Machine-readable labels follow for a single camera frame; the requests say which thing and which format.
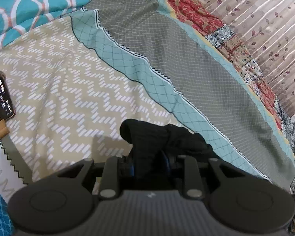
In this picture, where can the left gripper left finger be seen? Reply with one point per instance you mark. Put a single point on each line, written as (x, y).
(112, 172)

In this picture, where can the black pants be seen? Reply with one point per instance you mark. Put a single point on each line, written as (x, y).
(153, 145)

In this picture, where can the red floral quilt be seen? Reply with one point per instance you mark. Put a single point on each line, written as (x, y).
(236, 54)

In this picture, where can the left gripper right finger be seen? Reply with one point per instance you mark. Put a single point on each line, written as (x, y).
(200, 179)

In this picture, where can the patterned bedsheet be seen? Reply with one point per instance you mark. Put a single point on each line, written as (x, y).
(116, 118)

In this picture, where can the beige leaf curtain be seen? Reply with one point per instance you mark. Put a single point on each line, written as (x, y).
(268, 29)

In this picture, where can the smartphone in case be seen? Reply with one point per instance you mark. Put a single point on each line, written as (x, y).
(7, 109)

